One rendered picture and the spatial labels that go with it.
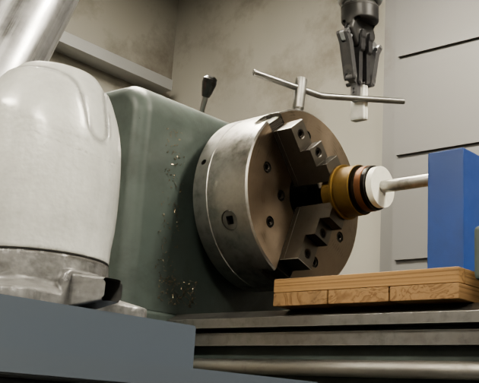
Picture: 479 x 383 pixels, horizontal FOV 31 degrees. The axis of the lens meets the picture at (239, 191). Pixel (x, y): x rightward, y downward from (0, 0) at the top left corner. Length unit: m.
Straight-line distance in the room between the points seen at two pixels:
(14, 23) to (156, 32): 3.68
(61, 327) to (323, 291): 0.50
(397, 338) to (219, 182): 0.43
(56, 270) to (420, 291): 0.48
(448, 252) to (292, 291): 0.23
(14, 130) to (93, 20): 3.66
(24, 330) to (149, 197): 0.69
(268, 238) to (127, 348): 0.59
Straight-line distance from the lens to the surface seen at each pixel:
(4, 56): 1.16
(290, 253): 1.41
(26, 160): 0.89
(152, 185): 1.44
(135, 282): 1.40
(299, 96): 1.58
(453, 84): 3.66
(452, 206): 1.28
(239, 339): 1.33
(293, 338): 1.26
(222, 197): 1.41
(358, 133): 3.90
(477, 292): 1.13
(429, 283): 1.11
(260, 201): 1.39
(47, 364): 0.68
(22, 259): 0.87
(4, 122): 0.91
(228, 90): 4.50
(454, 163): 1.30
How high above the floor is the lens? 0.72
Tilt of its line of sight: 14 degrees up
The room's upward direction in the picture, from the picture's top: 4 degrees clockwise
